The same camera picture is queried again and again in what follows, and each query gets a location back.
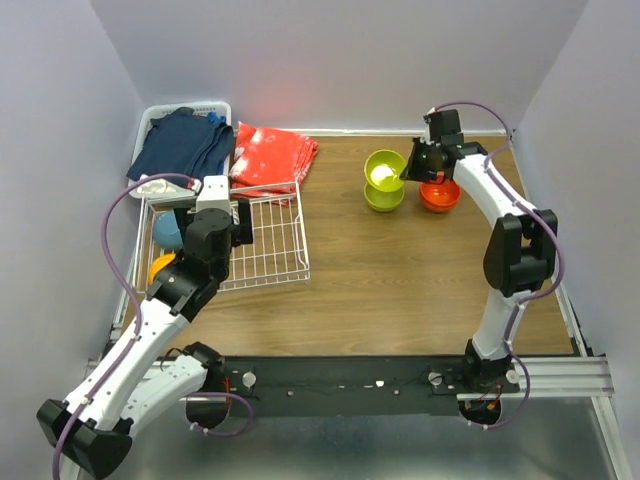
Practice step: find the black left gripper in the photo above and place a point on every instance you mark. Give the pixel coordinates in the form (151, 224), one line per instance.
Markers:
(242, 232)

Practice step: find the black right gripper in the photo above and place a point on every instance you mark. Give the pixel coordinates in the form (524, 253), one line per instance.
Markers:
(410, 171)

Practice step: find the lime green bowl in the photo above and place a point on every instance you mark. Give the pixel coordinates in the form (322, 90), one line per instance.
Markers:
(388, 157)
(381, 201)

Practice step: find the orange bowl front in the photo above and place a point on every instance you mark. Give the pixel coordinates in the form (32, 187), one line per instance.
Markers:
(439, 208)

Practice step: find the white blue patterned bowl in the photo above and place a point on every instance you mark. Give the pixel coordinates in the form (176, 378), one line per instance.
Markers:
(383, 177)

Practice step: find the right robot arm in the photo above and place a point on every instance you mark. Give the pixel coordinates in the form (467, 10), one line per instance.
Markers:
(522, 250)

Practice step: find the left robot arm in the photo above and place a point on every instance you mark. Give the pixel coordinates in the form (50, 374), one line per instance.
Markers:
(94, 426)

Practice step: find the red white tie-dye towel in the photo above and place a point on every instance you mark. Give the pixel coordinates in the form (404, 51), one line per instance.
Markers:
(270, 161)

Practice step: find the yellow orange bowl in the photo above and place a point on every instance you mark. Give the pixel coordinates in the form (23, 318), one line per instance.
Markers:
(158, 264)

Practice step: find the white cloth bag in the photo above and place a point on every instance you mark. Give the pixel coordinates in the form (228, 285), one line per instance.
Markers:
(160, 188)

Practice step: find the dark blue denim cloth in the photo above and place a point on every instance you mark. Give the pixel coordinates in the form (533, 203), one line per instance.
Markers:
(176, 143)

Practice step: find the white wire dish rack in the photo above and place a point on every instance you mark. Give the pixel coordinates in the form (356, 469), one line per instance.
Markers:
(278, 254)

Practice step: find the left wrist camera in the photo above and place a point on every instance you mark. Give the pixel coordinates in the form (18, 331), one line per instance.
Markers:
(214, 194)

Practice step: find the aluminium frame rail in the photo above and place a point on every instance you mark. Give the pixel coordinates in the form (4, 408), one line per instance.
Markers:
(538, 377)

